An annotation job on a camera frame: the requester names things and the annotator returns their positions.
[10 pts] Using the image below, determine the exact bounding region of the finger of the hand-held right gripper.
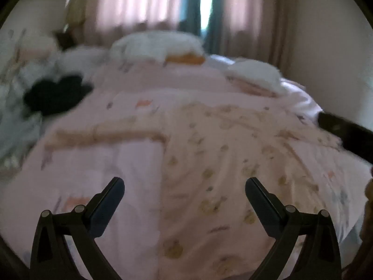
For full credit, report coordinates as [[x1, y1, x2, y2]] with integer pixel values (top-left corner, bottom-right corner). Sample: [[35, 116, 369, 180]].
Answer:
[[318, 111, 373, 164]]

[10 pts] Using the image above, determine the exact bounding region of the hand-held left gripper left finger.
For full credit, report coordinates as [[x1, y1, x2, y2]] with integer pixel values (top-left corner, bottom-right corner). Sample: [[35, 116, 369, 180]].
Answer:
[[30, 177, 126, 280]]

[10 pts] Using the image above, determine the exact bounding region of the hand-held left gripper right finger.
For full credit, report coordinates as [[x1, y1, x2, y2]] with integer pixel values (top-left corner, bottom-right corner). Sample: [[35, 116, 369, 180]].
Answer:
[[245, 177, 341, 280]]

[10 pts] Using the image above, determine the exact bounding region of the small pink bear-print garment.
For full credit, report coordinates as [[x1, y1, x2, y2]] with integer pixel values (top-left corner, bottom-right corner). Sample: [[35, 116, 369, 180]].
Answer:
[[45, 102, 350, 279]]

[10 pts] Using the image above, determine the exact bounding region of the pink animal-print blanket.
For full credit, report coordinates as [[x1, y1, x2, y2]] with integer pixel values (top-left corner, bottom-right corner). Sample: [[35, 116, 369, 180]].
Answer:
[[0, 60, 365, 280]]

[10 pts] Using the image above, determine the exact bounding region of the small white fluffy pillow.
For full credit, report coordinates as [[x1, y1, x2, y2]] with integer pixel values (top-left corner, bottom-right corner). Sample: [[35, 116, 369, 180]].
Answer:
[[227, 59, 284, 94]]

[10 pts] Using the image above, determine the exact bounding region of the black cloth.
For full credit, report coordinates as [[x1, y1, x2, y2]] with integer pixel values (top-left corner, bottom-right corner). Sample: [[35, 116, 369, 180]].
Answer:
[[23, 75, 94, 116]]

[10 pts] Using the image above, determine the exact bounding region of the pale grey printed quilt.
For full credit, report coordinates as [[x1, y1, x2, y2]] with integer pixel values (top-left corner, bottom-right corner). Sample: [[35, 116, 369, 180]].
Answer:
[[0, 29, 98, 167]]

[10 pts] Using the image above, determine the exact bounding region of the pink curtain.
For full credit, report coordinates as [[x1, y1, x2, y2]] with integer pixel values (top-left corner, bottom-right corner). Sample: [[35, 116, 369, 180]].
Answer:
[[84, 0, 190, 46], [214, 0, 296, 75]]

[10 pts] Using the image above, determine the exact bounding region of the orange cushion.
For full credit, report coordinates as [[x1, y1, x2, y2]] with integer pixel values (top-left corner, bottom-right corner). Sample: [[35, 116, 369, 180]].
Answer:
[[165, 53, 206, 65]]

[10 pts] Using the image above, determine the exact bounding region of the dark object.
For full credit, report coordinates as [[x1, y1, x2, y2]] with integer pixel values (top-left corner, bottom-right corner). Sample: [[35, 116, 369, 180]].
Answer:
[[53, 29, 77, 49]]

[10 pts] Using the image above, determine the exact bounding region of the teal curtain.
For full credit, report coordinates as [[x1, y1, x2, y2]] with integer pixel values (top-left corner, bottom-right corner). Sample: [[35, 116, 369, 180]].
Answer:
[[204, 0, 225, 55], [178, 0, 204, 37]]

